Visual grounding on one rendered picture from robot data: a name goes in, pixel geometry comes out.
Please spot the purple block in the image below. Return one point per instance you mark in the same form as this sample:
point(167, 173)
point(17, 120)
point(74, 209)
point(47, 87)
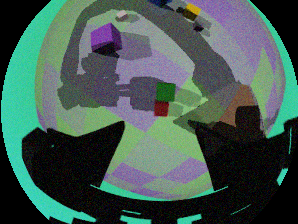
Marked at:
point(105, 39)

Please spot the blue block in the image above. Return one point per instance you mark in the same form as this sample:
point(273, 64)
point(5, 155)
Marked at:
point(160, 3)

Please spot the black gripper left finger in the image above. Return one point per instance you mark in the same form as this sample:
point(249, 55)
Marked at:
point(91, 152)

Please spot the green block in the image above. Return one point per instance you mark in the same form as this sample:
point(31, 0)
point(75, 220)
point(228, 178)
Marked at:
point(165, 92)

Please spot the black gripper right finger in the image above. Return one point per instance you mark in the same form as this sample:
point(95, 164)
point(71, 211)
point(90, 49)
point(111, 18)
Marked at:
point(223, 156)

